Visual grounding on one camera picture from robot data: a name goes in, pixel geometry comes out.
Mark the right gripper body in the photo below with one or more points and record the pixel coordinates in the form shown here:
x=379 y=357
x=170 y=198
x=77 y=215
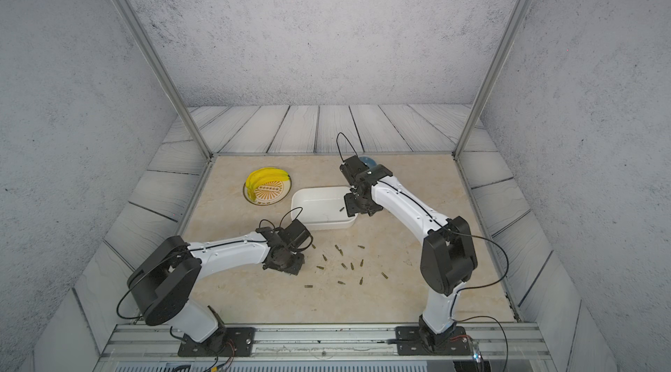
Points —
x=353 y=204

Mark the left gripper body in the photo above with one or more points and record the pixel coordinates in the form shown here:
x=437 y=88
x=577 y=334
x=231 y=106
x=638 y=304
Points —
x=293 y=265

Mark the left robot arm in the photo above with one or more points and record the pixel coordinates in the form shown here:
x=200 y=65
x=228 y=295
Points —
x=162 y=285

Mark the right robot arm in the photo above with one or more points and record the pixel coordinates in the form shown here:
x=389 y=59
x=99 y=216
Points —
x=448 y=257

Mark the white storage box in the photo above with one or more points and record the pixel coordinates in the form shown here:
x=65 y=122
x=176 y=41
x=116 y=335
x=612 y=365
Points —
x=320 y=208

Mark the blue bowl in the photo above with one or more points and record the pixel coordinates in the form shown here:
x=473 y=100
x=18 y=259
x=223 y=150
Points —
x=369 y=162

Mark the patterned plate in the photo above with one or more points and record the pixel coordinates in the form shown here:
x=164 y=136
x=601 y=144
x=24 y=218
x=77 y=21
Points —
x=267 y=190

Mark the yellow bananas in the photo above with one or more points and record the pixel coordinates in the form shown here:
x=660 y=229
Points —
x=267 y=171

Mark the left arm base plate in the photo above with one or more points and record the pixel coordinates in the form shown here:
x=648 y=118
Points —
x=216 y=343

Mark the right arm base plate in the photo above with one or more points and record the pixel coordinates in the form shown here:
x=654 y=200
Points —
x=421 y=341

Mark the aluminium rail frame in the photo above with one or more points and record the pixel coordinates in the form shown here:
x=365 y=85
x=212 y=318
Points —
x=482 y=346

